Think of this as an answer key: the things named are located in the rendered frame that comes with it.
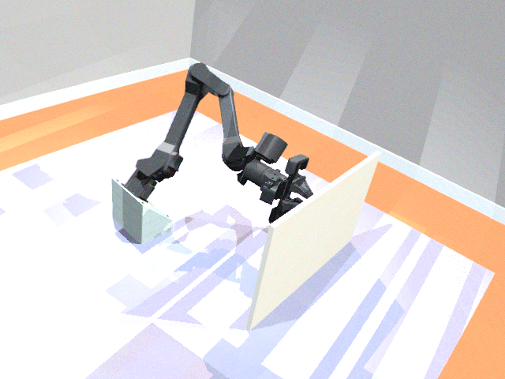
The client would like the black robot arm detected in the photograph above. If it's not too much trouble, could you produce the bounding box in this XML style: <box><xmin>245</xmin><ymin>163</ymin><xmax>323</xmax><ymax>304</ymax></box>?
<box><xmin>121</xmin><ymin>63</ymin><xmax>288</xmax><ymax>205</ymax></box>

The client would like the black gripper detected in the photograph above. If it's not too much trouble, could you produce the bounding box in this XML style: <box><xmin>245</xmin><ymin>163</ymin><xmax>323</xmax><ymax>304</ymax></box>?
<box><xmin>259</xmin><ymin>154</ymin><xmax>314</xmax><ymax>224</ymax></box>

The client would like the cream flat panel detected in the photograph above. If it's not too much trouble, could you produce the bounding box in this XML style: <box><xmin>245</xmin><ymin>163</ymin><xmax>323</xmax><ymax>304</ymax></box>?
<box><xmin>246</xmin><ymin>151</ymin><xmax>381</xmax><ymax>331</ymax></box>

